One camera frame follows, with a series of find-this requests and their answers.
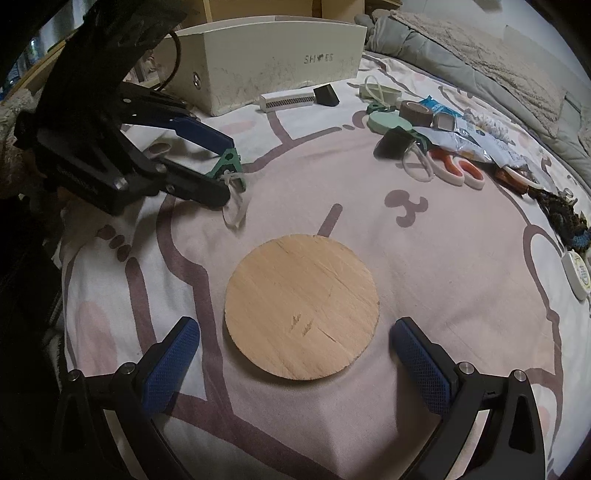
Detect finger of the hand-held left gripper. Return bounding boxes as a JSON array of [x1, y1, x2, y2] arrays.
[[156, 158, 232, 209], [120, 84, 239, 156]]

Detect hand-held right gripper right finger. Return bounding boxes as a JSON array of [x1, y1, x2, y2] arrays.
[[392, 316, 548, 480]]

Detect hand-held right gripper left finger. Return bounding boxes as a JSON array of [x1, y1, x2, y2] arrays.
[[51, 316, 201, 480]]

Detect white storage box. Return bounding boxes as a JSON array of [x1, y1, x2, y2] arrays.
[[157, 15, 368, 117]]

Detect round cork coaster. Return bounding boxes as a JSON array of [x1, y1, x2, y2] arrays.
[[225, 234, 380, 381]]

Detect printed cartoon blanket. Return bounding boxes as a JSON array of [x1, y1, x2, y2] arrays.
[[51, 51, 591, 480]]

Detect white power bank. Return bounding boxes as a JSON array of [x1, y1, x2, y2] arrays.
[[259, 90, 317, 113]]

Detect black wedge block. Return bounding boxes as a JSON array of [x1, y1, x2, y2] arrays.
[[314, 83, 340, 108]]

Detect round cream tin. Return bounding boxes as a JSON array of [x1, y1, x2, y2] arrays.
[[561, 251, 591, 301]]

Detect green round compact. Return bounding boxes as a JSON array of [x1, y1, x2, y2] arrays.
[[368, 113, 414, 136]]

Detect white elastic loop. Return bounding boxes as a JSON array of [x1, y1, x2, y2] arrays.
[[402, 143, 437, 182]]

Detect black binder clip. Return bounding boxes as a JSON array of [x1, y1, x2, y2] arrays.
[[374, 128, 414, 160]]

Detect brown tape roll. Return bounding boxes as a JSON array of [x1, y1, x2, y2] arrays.
[[398, 100, 435, 125]]

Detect silver sachet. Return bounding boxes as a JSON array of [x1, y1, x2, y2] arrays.
[[480, 134, 527, 169], [455, 115, 485, 139], [425, 128, 490, 158]]

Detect grey duvet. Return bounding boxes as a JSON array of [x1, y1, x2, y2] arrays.
[[353, 9, 591, 185]]

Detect blue packet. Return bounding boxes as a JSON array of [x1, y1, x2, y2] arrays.
[[418, 96, 462, 121]]

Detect white knitted cloth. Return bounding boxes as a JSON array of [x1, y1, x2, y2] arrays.
[[464, 108, 513, 139]]

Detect beige textured pillow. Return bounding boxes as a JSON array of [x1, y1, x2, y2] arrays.
[[390, 9, 568, 137]]

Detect black cable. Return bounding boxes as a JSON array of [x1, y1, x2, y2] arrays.
[[154, 30, 183, 90]]

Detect white plastic frame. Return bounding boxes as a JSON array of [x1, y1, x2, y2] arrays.
[[361, 76, 402, 104]]

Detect orange handled scissors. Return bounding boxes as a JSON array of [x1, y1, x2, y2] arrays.
[[425, 147, 486, 190]]

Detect dark braided cord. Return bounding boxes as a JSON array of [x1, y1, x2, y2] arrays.
[[529, 185, 591, 252]]

